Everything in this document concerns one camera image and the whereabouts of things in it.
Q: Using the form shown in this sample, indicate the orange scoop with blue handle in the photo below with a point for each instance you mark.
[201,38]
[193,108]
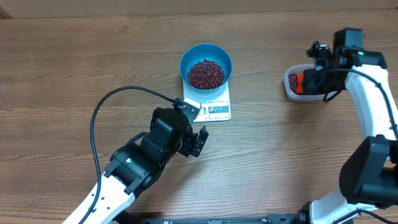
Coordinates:
[299,85]

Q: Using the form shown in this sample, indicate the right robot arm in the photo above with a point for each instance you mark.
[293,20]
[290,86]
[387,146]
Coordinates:
[365,184]

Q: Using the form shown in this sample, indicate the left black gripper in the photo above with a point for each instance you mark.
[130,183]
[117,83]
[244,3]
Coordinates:
[186,149]

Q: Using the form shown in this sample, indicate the white digital kitchen scale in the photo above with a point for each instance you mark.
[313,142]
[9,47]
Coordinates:
[215,104]

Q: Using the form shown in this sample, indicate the red beans in bowl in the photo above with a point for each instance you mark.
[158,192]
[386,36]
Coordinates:
[206,75]

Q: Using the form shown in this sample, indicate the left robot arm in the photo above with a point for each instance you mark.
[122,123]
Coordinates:
[137,165]

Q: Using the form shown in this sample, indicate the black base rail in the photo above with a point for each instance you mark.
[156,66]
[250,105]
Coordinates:
[288,218]

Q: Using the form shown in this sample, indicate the blue metal bowl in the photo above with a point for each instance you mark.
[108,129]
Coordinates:
[209,51]

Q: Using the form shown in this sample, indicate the clear plastic container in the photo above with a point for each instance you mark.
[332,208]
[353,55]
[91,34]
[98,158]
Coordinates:
[290,94]

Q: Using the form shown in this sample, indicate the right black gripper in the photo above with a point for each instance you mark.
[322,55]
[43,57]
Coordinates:
[313,88]

